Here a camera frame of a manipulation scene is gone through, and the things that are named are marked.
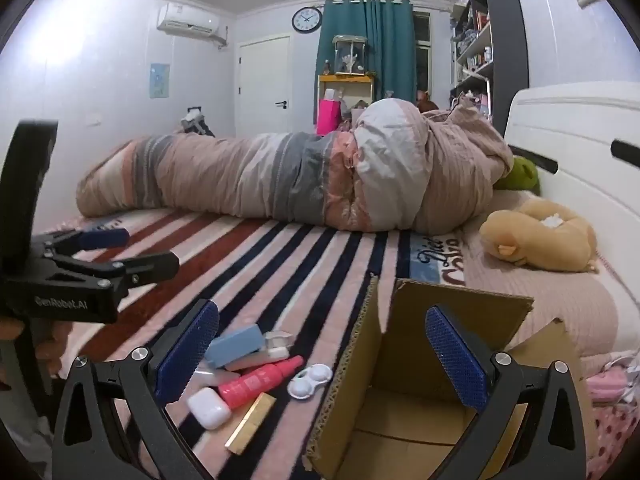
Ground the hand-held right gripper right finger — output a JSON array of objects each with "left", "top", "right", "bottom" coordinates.
[{"left": 425, "top": 304, "right": 587, "bottom": 480}]

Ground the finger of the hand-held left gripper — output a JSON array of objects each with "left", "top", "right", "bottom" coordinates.
[
  {"left": 45, "top": 251, "right": 180, "bottom": 292},
  {"left": 35, "top": 227, "right": 130, "bottom": 261}
]

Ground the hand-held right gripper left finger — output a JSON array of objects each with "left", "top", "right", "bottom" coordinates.
[{"left": 50, "top": 298, "right": 221, "bottom": 480}]

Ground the light blue box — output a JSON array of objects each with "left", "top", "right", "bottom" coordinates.
[{"left": 204, "top": 323, "right": 266, "bottom": 368}]

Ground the brown cardboard box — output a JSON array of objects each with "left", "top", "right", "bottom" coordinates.
[{"left": 302, "top": 274, "right": 583, "bottom": 480}]

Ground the pink bottle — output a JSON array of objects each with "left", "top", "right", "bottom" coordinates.
[{"left": 218, "top": 355, "right": 305, "bottom": 408}]

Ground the white contact lens case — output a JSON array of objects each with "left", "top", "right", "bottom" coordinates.
[{"left": 289, "top": 364, "right": 333, "bottom": 401}]

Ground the person's left hand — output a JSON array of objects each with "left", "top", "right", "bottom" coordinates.
[{"left": 0, "top": 317, "right": 74, "bottom": 391}]

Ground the white earbuds case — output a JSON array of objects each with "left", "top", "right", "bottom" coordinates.
[{"left": 186, "top": 386, "right": 232, "bottom": 431}]

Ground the small clear glass bottle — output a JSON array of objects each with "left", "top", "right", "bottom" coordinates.
[{"left": 263, "top": 331, "right": 293, "bottom": 361}]

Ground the gold lipstick box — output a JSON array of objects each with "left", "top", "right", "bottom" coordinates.
[{"left": 224, "top": 392, "right": 277, "bottom": 456}]

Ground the pink striped pillow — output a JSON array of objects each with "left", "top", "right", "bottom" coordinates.
[{"left": 460, "top": 187, "right": 640, "bottom": 361}]

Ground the striped blanket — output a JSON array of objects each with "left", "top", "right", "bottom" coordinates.
[{"left": 30, "top": 207, "right": 471, "bottom": 480}]

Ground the rolled pink grey duvet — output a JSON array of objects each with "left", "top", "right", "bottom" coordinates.
[{"left": 76, "top": 95, "right": 515, "bottom": 233}]

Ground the brown plush toy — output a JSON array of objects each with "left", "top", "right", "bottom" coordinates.
[{"left": 479, "top": 197, "right": 601, "bottom": 275}]

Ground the pink polka dot blanket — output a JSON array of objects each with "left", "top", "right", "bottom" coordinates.
[{"left": 585, "top": 350, "right": 640, "bottom": 480}]

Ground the green plush toy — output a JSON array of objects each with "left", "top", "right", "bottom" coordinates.
[{"left": 494, "top": 156, "right": 541, "bottom": 196}]

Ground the white door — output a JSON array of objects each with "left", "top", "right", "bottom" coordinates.
[{"left": 236, "top": 35, "right": 292, "bottom": 136}]

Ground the white air conditioner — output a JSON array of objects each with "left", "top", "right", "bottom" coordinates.
[{"left": 156, "top": 2, "right": 223, "bottom": 38}]

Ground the pink bag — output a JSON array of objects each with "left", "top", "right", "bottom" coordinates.
[{"left": 316, "top": 99, "right": 343, "bottom": 136}]

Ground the pink plastic toy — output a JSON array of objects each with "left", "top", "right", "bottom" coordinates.
[{"left": 467, "top": 91, "right": 492, "bottom": 120}]

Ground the white headboard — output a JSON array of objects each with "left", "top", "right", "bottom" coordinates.
[{"left": 502, "top": 82, "right": 640, "bottom": 306}]

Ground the yellow table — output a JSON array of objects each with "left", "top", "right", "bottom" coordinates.
[{"left": 317, "top": 72, "right": 376, "bottom": 111}]

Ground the glass display case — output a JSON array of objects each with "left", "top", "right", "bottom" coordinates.
[{"left": 332, "top": 35, "right": 368, "bottom": 77}]

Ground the window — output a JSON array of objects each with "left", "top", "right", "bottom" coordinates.
[{"left": 414, "top": 10, "right": 432, "bottom": 91}]

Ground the teal curtain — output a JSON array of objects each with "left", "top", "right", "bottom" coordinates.
[{"left": 315, "top": 0, "right": 418, "bottom": 106}]

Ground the black bookshelf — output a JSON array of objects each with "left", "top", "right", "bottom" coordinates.
[{"left": 449, "top": 0, "right": 530, "bottom": 126}]

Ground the blue wall poster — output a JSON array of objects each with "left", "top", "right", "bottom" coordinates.
[{"left": 150, "top": 62, "right": 171, "bottom": 98}]

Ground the round wall clock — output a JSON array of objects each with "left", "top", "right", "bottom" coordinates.
[{"left": 291, "top": 6, "right": 323, "bottom": 34}]

